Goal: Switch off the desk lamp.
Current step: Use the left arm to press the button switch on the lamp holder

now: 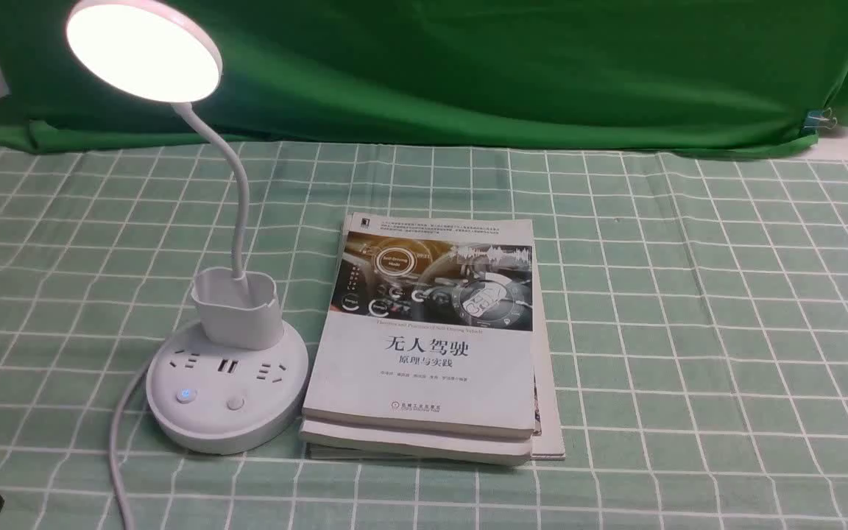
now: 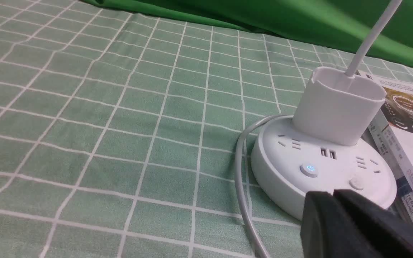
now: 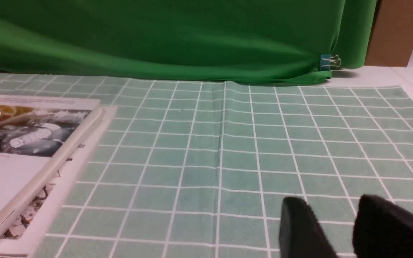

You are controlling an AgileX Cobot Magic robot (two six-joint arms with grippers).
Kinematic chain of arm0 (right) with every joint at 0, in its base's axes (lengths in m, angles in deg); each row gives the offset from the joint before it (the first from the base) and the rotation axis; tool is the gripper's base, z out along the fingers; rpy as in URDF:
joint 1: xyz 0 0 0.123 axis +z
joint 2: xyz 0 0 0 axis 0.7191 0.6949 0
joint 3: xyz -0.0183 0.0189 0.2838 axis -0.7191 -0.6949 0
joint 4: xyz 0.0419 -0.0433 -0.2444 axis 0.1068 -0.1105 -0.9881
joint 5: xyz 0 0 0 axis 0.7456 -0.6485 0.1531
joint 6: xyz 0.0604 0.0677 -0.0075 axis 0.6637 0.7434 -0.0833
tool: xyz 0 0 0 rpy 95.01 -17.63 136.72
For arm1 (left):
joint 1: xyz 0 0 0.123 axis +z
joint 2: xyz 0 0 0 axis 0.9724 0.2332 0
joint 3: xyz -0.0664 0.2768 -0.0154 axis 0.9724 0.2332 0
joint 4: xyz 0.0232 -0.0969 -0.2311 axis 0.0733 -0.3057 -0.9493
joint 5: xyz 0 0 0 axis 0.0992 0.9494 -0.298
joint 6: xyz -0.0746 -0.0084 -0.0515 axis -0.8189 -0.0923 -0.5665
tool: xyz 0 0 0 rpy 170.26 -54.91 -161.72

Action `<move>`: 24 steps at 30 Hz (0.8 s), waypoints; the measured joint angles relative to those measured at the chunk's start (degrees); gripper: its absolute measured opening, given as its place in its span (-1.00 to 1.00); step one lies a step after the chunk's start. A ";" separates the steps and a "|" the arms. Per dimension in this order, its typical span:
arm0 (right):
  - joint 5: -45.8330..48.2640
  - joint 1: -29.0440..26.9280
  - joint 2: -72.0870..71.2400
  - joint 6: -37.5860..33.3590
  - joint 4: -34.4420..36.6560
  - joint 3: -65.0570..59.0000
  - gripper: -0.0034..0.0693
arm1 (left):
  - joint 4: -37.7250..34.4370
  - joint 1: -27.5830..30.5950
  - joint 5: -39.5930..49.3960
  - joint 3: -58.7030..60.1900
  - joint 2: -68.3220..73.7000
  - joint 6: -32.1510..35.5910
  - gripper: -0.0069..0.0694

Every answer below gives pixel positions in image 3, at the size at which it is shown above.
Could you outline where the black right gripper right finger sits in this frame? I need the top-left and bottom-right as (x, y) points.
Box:
(352, 195), (413, 258)

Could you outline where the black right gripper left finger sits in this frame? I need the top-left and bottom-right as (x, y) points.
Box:
(279, 197), (338, 258)

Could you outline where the green checkered tablecloth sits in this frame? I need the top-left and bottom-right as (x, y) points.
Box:
(0, 73), (413, 258)

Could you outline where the blue binder clip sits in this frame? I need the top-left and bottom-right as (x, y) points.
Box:
(319, 54), (342, 71)

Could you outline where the green backdrop cloth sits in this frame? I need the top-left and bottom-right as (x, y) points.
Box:
(0, 0), (377, 85)

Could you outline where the brown cardboard box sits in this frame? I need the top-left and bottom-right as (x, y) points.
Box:
(364, 0), (413, 67)

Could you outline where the white lower book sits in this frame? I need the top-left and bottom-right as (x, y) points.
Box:
(0, 106), (117, 258)

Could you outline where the white self-driving textbook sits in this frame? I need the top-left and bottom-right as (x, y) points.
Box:
(0, 94), (101, 224)

